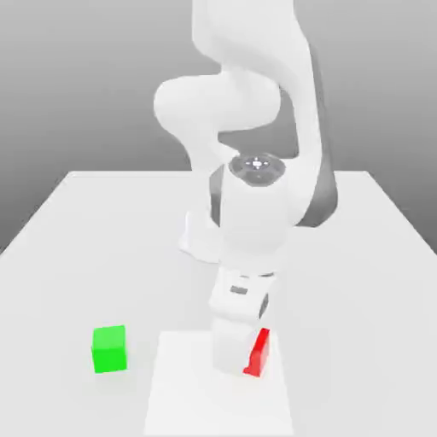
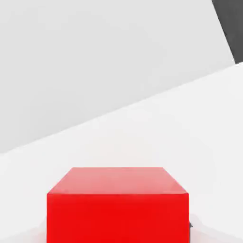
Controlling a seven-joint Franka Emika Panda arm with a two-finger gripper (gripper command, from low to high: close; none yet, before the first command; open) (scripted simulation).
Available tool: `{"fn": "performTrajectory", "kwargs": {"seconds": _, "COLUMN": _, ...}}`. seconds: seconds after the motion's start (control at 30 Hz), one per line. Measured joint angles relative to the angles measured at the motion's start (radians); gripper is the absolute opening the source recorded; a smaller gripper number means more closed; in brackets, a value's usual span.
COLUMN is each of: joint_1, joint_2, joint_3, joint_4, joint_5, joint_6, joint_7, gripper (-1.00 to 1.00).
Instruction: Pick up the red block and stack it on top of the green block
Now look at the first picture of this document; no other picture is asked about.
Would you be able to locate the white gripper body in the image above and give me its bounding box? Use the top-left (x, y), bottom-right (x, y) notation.
top-left (212, 317), bottom-right (261, 376)

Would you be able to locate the small green cube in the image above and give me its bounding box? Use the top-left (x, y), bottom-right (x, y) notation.
top-left (90, 324), bottom-right (128, 375)

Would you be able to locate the small red cube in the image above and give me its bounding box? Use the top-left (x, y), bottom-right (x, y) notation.
top-left (242, 328), bottom-right (271, 379)

